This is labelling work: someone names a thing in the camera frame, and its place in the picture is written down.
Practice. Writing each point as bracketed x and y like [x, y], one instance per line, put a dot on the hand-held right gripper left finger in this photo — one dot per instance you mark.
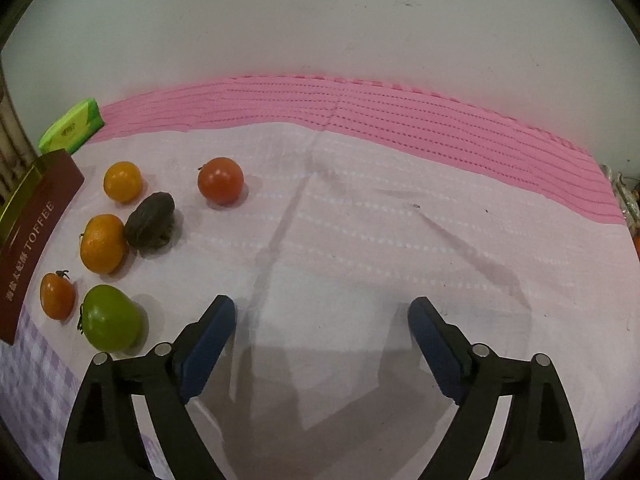
[210, 345]

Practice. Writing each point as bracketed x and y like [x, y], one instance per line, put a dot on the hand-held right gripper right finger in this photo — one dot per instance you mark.
[435, 350]

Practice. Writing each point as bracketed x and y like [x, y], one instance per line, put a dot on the green tomato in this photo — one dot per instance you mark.
[110, 317]

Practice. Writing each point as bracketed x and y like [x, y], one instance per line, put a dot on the wrinkled dark brown fruit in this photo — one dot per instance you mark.
[150, 220]

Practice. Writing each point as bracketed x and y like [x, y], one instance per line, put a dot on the mandarin orange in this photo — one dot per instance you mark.
[122, 182]
[103, 244]

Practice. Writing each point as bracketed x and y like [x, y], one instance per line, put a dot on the small orange-red tomato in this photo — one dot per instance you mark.
[57, 296]

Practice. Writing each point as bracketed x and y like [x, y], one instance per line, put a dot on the red tomato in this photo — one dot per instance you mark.
[220, 181]

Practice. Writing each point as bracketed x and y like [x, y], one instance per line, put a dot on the red and gold tin box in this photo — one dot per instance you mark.
[30, 240]

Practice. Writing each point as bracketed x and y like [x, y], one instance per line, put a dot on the pink and purple checked cloth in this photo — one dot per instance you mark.
[375, 235]

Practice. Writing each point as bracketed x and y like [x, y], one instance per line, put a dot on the orange plastic bag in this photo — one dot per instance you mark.
[636, 247]

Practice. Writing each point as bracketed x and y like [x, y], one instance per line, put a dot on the clear plastic wrapper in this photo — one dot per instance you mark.
[620, 195]

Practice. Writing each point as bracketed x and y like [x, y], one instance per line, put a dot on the green tissue pack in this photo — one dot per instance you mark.
[70, 127]

